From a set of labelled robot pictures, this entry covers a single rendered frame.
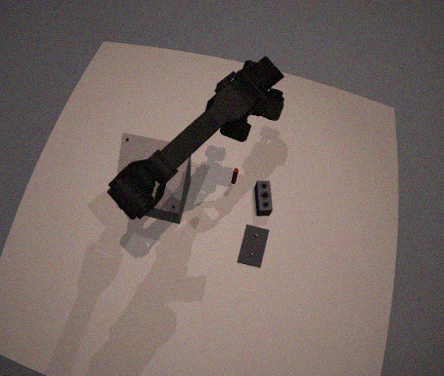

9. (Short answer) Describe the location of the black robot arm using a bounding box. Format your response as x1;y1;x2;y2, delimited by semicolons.
107;56;284;220

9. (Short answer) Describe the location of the dark red cylinder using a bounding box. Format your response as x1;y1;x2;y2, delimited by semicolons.
231;168;239;184

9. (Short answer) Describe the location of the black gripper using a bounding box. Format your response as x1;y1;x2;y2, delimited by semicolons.
220;60;256;142

